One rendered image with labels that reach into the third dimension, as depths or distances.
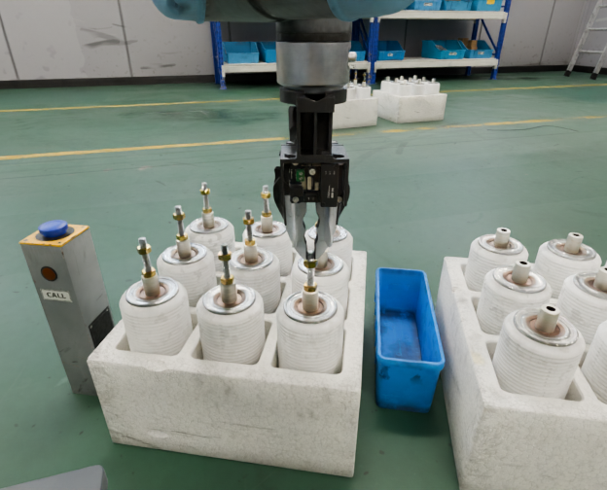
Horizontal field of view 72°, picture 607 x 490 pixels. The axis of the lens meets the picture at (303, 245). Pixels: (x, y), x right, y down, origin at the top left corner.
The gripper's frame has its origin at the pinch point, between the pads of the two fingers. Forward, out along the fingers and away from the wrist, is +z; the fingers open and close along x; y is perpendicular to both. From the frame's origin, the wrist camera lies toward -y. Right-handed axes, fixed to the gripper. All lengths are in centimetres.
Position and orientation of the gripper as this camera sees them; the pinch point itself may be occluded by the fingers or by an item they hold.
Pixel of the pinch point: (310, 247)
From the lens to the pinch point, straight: 54.5
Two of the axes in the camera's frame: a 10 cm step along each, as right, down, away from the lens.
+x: 10.0, -0.1, 0.2
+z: 0.0, 8.9, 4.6
